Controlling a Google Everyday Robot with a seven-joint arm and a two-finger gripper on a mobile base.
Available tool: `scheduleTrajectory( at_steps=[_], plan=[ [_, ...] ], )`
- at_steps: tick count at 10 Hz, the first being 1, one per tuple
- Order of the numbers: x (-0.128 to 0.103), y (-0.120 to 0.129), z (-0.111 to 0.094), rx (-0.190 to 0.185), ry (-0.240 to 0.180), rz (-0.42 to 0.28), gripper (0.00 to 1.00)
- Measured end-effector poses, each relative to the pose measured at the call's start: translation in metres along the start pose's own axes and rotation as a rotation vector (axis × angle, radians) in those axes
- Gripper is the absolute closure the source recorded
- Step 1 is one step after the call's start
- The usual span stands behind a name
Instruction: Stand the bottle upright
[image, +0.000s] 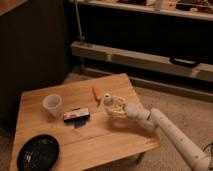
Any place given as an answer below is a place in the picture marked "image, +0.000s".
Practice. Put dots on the white skeletal robot hand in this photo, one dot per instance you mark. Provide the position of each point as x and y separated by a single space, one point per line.
117 109

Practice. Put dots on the small white bottle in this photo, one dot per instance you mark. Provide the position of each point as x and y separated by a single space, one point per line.
107 99

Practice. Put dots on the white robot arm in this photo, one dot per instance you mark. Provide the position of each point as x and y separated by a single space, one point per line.
194 157

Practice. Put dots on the metal shelf upright pole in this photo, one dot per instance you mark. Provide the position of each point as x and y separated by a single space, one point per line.
81 37

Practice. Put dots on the orange carrot toy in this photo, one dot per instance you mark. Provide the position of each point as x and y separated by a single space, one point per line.
97 93

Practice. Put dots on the small flat printed box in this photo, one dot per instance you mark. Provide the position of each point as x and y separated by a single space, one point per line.
76 114

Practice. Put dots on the wooden low table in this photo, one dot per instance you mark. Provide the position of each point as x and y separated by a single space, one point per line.
99 141

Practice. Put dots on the translucent plastic cup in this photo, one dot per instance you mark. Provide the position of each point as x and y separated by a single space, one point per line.
53 104

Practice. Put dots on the grey metal shelf rack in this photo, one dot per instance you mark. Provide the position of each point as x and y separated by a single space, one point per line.
140 41

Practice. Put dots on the black round plate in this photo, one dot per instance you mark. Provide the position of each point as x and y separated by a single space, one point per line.
39 153

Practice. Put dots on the black handle on shelf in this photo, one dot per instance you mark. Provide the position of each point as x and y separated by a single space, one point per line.
184 63

